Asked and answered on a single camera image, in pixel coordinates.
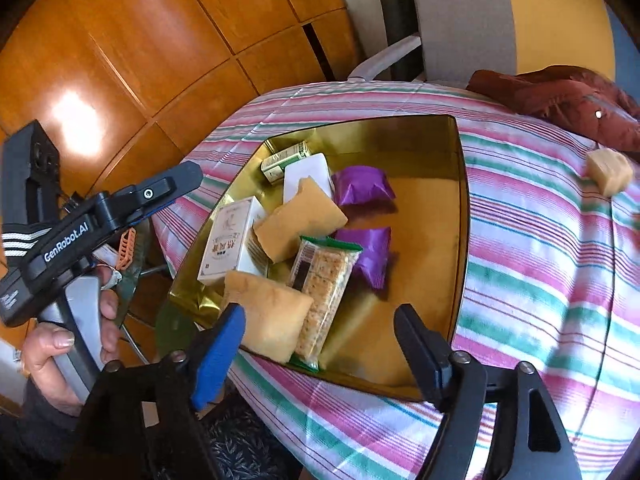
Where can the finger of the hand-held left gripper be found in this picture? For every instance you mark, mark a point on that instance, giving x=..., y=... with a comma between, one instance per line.
x=150, y=192

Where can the person's left hand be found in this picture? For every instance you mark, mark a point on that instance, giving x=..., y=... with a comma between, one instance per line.
x=47, y=355

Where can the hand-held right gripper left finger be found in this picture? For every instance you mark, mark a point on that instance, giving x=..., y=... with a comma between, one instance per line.
x=220, y=360

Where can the gold tin box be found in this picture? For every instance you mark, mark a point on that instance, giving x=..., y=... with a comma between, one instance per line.
x=425, y=210

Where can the grey yellow blue chair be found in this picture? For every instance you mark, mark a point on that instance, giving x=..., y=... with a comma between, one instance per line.
x=465, y=15

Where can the orange wooden wardrobe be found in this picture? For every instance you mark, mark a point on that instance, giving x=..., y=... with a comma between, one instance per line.
x=150, y=35

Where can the clear cracker packet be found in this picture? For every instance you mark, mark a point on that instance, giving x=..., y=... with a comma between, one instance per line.
x=322, y=295

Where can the small green carton box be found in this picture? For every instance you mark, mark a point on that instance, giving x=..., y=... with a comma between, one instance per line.
x=285, y=160

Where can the purple snack packet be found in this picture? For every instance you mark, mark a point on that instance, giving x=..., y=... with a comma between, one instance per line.
x=362, y=185
x=372, y=255

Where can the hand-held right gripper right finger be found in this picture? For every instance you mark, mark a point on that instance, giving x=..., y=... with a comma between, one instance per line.
x=425, y=355

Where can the white foam block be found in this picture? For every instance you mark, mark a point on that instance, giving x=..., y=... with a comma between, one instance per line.
x=310, y=170

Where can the small yellow sponge piece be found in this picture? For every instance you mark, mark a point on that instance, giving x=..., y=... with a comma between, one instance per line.
x=610, y=170

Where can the maroon padded jacket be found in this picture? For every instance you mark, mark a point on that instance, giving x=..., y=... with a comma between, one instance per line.
x=560, y=97

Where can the person's left forearm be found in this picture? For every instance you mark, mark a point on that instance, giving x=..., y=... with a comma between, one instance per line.
x=30, y=435

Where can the white carton box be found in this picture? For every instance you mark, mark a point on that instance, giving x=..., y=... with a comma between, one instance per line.
x=227, y=242

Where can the large yellow sponge piece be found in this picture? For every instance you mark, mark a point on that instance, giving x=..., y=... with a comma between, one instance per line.
x=270, y=315

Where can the striped cloth desktop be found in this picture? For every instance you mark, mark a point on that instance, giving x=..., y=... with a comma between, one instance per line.
x=525, y=285

